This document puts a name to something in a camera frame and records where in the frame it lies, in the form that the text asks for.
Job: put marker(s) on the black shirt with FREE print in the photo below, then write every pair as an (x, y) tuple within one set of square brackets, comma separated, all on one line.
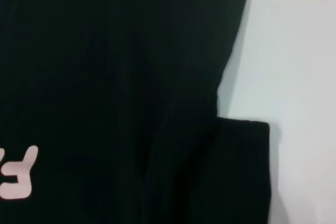
[(118, 77)]

